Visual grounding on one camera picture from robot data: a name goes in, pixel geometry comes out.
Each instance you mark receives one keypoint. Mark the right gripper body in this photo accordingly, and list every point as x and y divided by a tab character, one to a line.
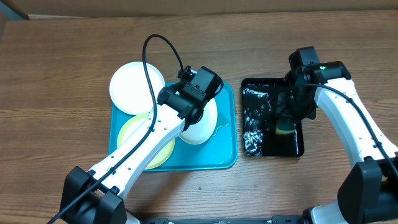
295	107

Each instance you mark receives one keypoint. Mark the white plate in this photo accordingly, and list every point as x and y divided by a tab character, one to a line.
129	90
201	131

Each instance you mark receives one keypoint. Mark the green and yellow sponge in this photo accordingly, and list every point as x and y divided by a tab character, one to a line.
284	126

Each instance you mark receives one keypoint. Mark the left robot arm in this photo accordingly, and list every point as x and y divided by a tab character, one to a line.
98	195

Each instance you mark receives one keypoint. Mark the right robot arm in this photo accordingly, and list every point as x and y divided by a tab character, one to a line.
369	192

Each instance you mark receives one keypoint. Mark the black rectangular water tray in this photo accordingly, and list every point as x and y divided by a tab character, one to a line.
259	102

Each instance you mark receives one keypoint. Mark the teal plastic serving tray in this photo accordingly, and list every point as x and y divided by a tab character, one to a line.
220	151

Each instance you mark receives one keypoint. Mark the yellow-green plate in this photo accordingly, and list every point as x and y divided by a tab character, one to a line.
130	126

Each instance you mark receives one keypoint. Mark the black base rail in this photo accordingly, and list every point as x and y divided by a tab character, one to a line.
279	219

